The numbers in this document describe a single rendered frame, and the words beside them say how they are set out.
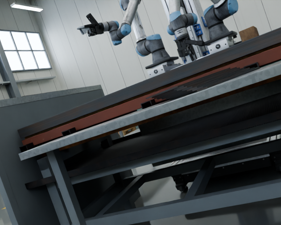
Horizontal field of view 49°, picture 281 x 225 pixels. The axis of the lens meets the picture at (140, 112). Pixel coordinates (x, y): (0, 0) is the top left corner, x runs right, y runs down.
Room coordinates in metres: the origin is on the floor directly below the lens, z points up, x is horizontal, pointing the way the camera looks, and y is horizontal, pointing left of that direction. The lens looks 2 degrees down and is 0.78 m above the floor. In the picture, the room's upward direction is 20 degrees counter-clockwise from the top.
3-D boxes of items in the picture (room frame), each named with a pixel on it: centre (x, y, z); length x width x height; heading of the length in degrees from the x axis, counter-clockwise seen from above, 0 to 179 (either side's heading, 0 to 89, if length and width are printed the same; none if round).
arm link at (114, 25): (2.46, -0.02, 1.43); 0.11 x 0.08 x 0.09; 127
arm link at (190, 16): (1.96, -0.47, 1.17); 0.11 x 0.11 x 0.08; 35
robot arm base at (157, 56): (2.51, -0.31, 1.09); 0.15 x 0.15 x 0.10
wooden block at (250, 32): (1.29, -0.54, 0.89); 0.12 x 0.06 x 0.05; 152
